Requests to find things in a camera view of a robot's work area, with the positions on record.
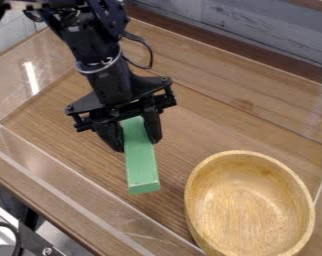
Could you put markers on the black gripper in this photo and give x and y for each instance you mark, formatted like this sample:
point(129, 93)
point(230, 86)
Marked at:
point(122, 95)

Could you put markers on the green rectangular block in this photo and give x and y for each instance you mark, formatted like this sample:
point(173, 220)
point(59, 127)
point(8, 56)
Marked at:
point(141, 159)

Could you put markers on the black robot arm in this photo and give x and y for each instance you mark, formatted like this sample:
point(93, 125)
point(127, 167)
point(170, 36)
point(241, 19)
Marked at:
point(91, 26)

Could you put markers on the brown wooden bowl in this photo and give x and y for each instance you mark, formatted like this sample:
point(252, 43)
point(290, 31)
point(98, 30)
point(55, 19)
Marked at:
point(249, 206)

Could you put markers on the clear acrylic front wall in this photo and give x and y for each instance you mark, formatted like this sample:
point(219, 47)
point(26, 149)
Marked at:
point(106, 224)

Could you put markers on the black metal frame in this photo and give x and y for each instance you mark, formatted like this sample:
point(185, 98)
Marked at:
point(27, 234)

